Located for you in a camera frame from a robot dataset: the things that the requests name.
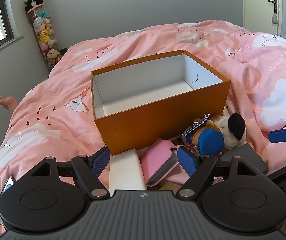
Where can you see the orange cardboard box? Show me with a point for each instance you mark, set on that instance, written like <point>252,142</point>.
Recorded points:
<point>163,115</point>

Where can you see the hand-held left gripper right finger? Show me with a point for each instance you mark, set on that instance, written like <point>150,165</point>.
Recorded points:
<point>187,161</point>

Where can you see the white door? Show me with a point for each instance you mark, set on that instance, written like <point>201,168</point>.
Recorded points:
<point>260,5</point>

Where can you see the panda plush toy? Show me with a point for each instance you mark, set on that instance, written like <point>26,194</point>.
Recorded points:
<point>33,1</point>

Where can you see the clear tube of plush toys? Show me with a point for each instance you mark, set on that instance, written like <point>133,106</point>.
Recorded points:
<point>44,37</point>

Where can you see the white and black plush toy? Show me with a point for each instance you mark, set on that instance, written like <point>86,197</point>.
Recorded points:
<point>235,127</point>

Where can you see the white rectangular box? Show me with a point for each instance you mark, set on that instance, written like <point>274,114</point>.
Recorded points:
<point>125,172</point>

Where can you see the small hanging pouch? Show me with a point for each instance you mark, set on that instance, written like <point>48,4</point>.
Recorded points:
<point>274,18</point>

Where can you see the gold foil packet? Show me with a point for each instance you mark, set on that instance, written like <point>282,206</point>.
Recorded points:
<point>169,187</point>

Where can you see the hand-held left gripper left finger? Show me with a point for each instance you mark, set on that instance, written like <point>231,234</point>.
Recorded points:
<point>100,161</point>

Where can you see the black smartphone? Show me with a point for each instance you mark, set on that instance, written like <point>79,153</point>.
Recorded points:
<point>8,183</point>

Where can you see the pink cloud-print blanket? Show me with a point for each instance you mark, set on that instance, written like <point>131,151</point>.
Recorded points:
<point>58,105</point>

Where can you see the pink leather wallet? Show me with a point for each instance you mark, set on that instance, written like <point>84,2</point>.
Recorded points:
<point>159,160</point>

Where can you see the black wall outlet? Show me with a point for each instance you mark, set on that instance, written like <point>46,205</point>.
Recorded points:
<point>63,49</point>

